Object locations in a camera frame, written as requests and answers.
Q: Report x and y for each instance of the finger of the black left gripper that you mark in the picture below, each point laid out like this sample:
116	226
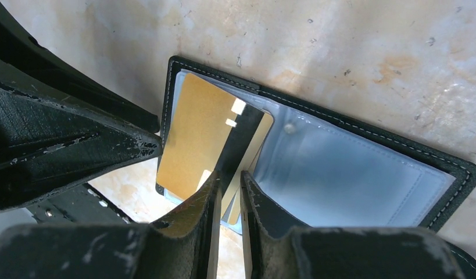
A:
21	50

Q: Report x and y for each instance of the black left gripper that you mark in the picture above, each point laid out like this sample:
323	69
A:
47	148

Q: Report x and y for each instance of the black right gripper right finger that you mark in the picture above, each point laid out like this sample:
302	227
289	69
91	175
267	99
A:
278	245

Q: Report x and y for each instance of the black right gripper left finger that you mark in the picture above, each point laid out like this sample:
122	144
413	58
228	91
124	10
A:
181	244

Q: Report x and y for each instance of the black leather card holder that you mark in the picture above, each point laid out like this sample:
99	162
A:
330	170

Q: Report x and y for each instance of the gold credit card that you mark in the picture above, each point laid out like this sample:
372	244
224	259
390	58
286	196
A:
210	129
239	196

